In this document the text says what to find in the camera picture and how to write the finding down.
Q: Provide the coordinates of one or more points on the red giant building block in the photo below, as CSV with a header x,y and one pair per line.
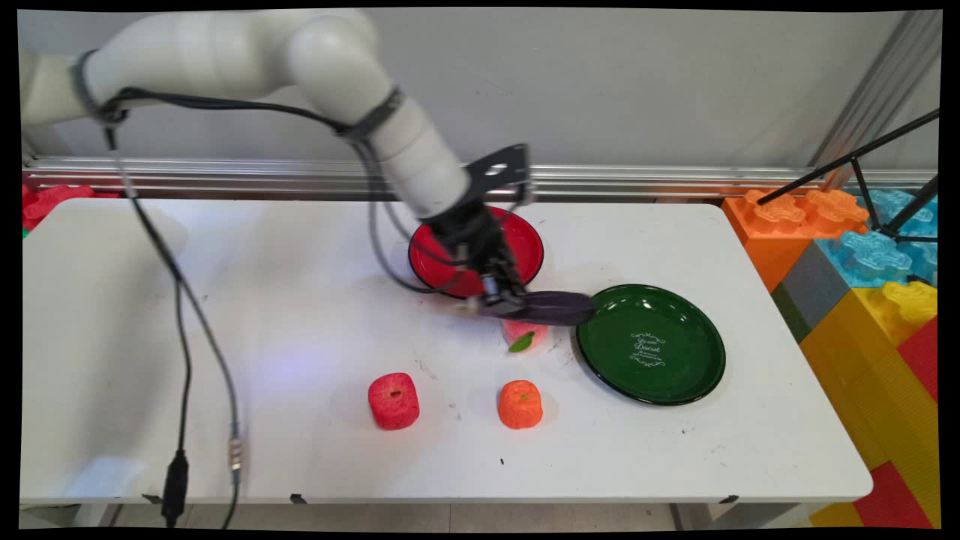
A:
x,y
52,202
896,499
921,360

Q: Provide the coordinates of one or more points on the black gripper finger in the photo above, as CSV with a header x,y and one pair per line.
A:
x,y
490,294
516,283

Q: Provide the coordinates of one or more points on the orange toy mandarin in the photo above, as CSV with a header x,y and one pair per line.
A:
x,y
520,405

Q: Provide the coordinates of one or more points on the yellow giant building block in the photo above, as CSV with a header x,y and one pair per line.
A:
x,y
862,360

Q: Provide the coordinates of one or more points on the red toy apple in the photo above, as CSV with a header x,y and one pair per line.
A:
x,y
394,401

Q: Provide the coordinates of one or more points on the blue giant building block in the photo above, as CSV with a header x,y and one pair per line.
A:
x,y
862,259

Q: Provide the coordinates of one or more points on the purple toy eggplant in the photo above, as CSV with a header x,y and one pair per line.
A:
x,y
559,307

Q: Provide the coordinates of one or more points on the black tripod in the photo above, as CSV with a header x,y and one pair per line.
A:
x,y
874,187

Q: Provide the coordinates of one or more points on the orange giant building block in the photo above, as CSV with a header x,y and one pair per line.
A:
x,y
772,225

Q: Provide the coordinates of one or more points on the red plate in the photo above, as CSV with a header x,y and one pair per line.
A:
x,y
525,247

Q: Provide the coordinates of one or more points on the pink toy peach with leaf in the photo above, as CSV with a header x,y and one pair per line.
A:
x,y
525,335

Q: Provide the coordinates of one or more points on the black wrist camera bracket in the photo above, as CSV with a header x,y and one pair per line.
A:
x,y
510,169

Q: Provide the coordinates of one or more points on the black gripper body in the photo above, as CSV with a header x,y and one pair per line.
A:
x,y
469,229

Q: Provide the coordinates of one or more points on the grey giant building block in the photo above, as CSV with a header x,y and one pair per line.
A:
x,y
810,289

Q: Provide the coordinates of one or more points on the green enamel plate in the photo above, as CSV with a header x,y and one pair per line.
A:
x,y
652,345

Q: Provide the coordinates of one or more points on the aluminium rail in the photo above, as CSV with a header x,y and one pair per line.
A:
x,y
225,174

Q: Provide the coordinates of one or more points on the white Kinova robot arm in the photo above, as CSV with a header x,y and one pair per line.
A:
x,y
225,52

